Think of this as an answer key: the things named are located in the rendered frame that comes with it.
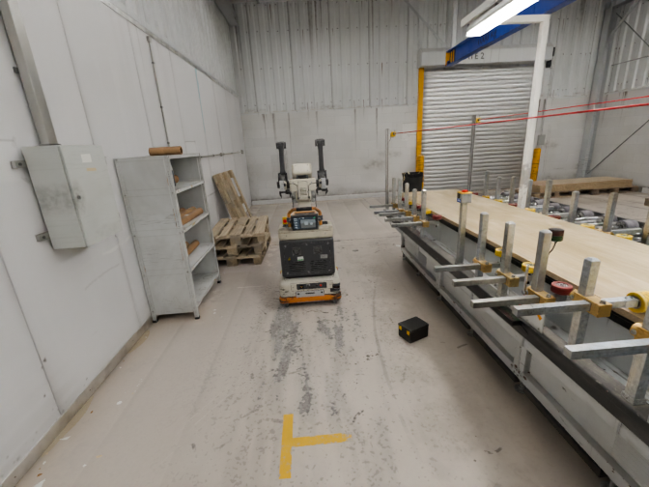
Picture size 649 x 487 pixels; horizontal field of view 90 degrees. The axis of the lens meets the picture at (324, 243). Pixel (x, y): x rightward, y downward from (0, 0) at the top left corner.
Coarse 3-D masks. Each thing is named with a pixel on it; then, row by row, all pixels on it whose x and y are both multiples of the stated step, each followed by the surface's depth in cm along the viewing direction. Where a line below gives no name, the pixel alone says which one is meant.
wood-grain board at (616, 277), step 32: (448, 192) 403; (544, 224) 243; (576, 224) 239; (512, 256) 192; (576, 256) 179; (608, 256) 177; (640, 256) 174; (576, 288) 147; (608, 288) 142; (640, 288) 140; (640, 320) 119
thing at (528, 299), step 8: (520, 296) 148; (528, 296) 147; (536, 296) 147; (560, 296) 146; (472, 304) 145; (480, 304) 145; (488, 304) 145; (496, 304) 145; (504, 304) 146; (512, 304) 146
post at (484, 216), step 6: (480, 216) 192; (486, 216) 190; (480, 222) 193; (486, 222) 191; (480, 228) 193; (486, 228) 192; (480, 234) 194; (486, 234) 193; (480, 240) 194; (486, 240) 194; (480, 246) 195; (480, 252) 196; (480, 258) 197; (480, 276) 201
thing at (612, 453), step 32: (448, 224) 287; (416, 256) 391; (448, 288) 305; (512, 288) 202; (544, 288) 174; (480, 320) 250; (608, 320) 137; (512, 352) 212; (544, 384) 184; (576, 416) 163; (576, 448) 163; (608, 448) 145; (640, 480) 131
